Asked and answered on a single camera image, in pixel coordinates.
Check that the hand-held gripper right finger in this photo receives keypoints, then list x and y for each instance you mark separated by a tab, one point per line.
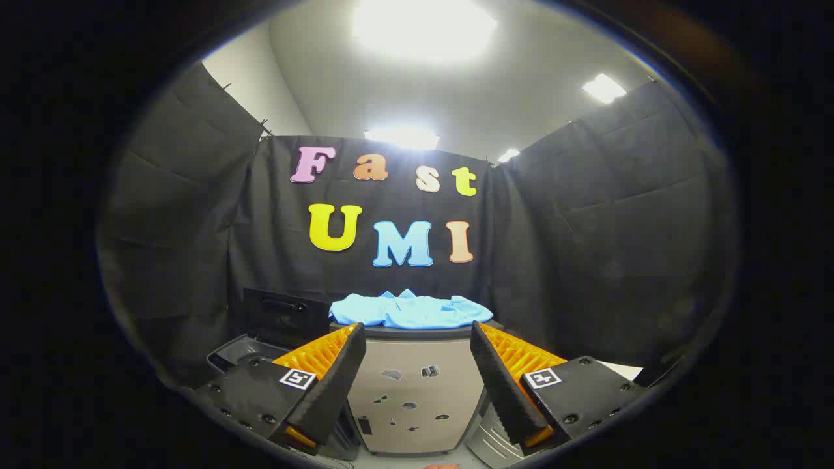
505	391

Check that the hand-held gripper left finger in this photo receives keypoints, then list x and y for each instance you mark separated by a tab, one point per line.
329	391

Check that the grey top-load washing machine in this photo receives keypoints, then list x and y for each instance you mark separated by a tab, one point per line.
238	352

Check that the light blue polo shirt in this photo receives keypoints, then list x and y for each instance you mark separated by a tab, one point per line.
410	311

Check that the beige cabinet with dark top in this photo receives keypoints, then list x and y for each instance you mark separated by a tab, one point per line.
456	391

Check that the grey ribbed container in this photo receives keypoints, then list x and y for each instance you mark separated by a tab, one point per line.
488	443

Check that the black backdrop cloth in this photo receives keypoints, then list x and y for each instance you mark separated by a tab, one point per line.
586	260

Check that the rectangular ceiling light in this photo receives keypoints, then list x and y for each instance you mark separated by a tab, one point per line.
401	137
508	155
604	88

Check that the large square ceiling light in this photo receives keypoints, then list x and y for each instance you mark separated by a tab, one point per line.
423	27

